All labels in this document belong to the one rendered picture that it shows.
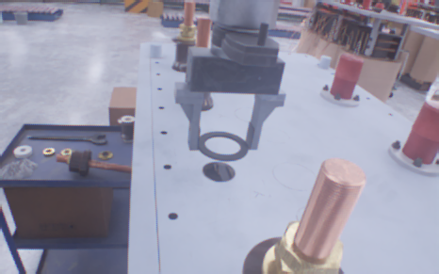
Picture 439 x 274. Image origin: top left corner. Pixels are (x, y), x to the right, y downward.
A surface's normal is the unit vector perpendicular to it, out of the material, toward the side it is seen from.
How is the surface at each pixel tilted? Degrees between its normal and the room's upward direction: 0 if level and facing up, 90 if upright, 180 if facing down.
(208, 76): 90
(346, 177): 0
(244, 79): 90
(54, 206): 90
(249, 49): 90
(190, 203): 0
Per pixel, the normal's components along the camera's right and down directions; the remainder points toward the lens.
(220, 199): 0.12, -0.86
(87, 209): 0.19, 0.51
